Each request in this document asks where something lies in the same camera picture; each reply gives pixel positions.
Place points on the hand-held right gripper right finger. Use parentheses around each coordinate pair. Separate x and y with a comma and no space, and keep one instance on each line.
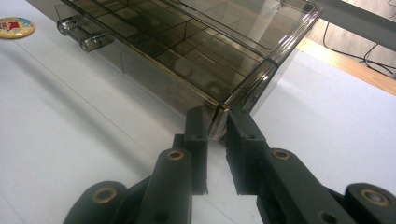
(244,155)

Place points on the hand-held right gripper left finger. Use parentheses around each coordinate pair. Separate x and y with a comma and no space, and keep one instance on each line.
(197,155)

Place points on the smoky transparent storage box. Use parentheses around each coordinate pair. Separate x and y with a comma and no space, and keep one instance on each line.
(202,53)

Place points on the round yellow cartoon badge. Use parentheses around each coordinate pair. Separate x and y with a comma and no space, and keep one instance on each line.
(14,28)

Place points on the white metal desk frame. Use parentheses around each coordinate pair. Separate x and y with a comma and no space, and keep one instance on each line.
(358,20)

